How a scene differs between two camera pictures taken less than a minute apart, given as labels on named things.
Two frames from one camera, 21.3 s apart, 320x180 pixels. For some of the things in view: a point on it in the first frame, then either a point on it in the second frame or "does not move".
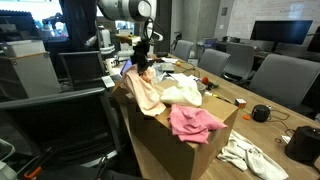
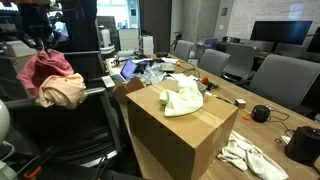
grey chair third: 213,61 does not move
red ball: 204,80 does not move
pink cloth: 191,124 -> 47,63
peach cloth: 141,86 -> 67,92
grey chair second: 240,65 does not move
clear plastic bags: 159,72 does not move
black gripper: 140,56 -> 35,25
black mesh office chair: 79,127 does not move
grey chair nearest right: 283,79 does not move
